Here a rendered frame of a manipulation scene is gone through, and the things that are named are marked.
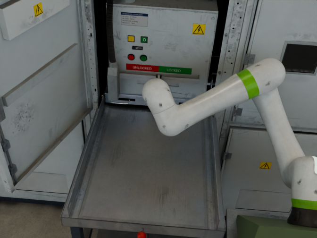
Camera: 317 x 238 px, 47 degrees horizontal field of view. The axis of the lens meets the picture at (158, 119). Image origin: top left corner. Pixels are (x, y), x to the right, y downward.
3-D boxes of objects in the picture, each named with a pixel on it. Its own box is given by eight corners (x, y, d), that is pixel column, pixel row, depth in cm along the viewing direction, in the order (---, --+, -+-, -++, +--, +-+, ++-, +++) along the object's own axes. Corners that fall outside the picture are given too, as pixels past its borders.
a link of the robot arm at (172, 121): (231, 73, 147) (239, 72, 136) (244, 99, 149) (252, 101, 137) (151, 113, 147) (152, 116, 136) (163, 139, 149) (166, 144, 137)
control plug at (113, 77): (118, 101, 177) (117, 70, 166) (108, 100, 177) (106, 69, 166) (120, 92, 183) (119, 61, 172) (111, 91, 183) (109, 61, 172)
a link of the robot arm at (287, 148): (313, 184, 156) (266, 72, 166) (327, 184, 140) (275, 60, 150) (284, 194, 156) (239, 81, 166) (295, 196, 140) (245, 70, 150)
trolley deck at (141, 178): (223, 240, 138) (225, 230, 135) (62, 225, 140) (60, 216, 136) (214, 126, 191) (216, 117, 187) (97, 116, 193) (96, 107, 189)
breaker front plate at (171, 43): (204, 103, 186) (217, 13, 157) (110, 95, 188) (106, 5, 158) (204, 101, 187) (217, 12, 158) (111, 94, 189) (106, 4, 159)
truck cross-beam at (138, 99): (208, 110, 189) (210, 101, 185) (105, 102, 190) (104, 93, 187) (208, 105, 193) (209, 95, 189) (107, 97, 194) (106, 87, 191)
